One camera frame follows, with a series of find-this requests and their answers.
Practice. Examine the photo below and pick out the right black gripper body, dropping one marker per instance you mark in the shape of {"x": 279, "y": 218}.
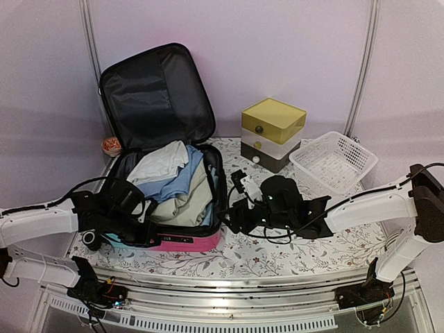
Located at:
{"x": 240, "y": 211}

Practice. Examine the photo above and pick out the aluminium front rail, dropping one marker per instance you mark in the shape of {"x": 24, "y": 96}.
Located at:
{"x": 283, "y": 303}

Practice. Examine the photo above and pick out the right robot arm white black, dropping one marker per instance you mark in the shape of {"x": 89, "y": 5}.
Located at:
{"x": 278, "y": 204}

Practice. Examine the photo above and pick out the white folded garment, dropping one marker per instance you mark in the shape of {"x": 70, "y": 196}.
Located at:
{"x": 159, "y": 165}

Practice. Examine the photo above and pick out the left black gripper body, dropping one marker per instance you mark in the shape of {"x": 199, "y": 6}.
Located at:
{"x": 130, "y": 234}

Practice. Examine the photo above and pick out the light blue folded garment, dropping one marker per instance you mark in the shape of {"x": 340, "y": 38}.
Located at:
{"x": 166, "y": 189}

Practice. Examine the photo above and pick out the white plastic mesh basket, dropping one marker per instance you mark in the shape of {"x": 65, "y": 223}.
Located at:
{"x": 332, "y": 164}

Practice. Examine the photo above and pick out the metal wall post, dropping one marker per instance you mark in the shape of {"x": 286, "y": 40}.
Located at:
{"x": 88, "y": 29}
{"x": 371, "y": 34}

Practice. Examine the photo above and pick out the orange patterned ceramic bowl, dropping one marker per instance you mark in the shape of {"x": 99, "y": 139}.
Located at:
{"x": 111, "y": 146}

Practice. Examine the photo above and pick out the right metal wall post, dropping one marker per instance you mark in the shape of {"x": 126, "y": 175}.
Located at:
{"x": 371, "y": 34}

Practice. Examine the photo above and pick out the pink and teal kids suitcase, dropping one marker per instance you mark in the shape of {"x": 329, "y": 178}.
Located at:
{"x": 152, "y": 99}

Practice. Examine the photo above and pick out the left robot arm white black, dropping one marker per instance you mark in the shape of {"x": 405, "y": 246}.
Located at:
{"x": 119, "y": 209}

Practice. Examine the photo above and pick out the beige folded garment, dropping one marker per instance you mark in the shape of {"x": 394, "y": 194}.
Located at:
{"x": 187, "y": 210}

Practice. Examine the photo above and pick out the yellow and white storage box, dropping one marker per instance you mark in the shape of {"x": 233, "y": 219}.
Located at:
{"x": 270, "y": 131}

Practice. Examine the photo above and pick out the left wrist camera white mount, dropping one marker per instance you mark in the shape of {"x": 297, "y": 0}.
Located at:
{"x": 145, "y": 209}

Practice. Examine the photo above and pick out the left metal wall post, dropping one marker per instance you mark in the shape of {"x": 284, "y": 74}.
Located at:
{"x": 88, "y": 29}

